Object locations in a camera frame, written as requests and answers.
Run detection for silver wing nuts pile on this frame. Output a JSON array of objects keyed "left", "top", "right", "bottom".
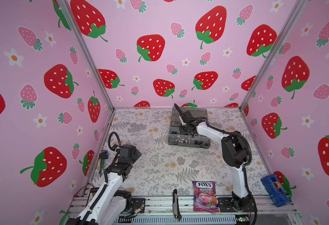
[{"left": 174, "top": 136, "right": 189, "bottom": 143}]

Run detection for grey plastic organizer box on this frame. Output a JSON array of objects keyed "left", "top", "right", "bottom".
[{"left": 168, "top": 107, "right": 210, "bottom": 149}]

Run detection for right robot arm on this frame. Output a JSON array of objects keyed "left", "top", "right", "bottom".
[{"left": 175, "top": 105, "right": 253, "bottom": 210}]

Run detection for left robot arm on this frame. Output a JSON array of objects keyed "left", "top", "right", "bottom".
[{"left": 66, "top": 144, "right": 142, "bottom": 225}]

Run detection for hex key set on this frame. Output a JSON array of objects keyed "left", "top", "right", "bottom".
[{"left": 99, "top": 151, "right": 109, "bottom": 177}]

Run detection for black utility knife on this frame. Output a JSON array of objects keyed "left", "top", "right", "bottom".
[{"left": 173, "top": 189, "right": 182, "bottom": 221}]

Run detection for Fox's candy bag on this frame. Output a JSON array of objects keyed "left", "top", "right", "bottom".
[{"left": 193, "top": 181, "right": 220, "bottom": 213}]

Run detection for blue tape dispenser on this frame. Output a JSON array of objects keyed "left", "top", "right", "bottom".
[{"left": 261, "top": 174, "right": 292, "bottom": 207}]

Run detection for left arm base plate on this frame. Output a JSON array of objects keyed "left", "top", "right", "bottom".
[{"left": 108, "top": 198, "right": 146, "bottom": 214}]

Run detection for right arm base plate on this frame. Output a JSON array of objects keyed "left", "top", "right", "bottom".
[{"left": 217, "top": 195, "right": 257, "bottom": 212}]

